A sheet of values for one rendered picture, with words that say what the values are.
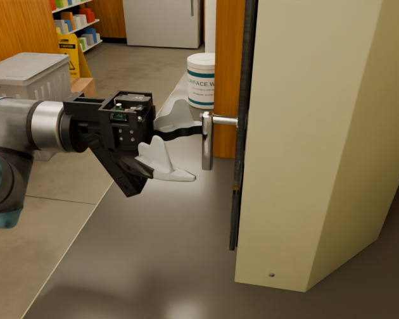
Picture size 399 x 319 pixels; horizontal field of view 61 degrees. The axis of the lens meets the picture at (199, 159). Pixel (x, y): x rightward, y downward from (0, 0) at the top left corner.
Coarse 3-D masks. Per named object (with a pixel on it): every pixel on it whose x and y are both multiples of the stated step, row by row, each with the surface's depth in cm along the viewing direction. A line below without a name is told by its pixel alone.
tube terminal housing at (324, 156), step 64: (320, 0) 31; (384, 0) 31; (256, 64) 35; (320, 64) 34; (384, 64) 36; (256, 128) 39; (320, 128) 38; (384, 128) 43; (256, 192) 44; (320, 192) 42; (384, 192) 53; (256, 256) 50; (320, 256) 50
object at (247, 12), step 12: (252, 0) 33; (252, 12) 34; (252, 36) 39; (240, 84) 38; (240, 96) 38; (240, 108) 39; (240, 120) 40; (240, 132) 41; (240, 144) 42; (240, 156) 43; (240, 168) 44; (240, 192) 55
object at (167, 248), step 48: (192, 144) 92; (144, 192) 74; (192, 192) 74; (96, 240) 62; (144, 240) 62; (192, 240) 62; (384, 240) 62; (48, 288) 54; (96, 288) 54; (144, 288) 54; (192, 288) 54; (240, 288) 54; (336, 288) 54; (384, 288) 54
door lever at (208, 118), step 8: (208, 112) 45; (200, 120) 45; (208, 120) 45; (216, 120) 45; (224, 120) 45; (232, 120) 44; (208, 128) 46; (208, 136) 46; (208, 144) 47; (208, 152) 48; (208, 160) 48; (208, 168) 49
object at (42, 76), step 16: (0, 64) 246; (16, 64) 246; (32, 64) 246; (48, 64) 246; (64, 64) 263; (0, 80) 221; (16, 80) 219; (32, 80) 226; (48, 80) 246; (64, 80) 267; (0, 96) 230; (16, 96) 227; (32, 96) 231; (48, 96) 249; (64, 96) 271
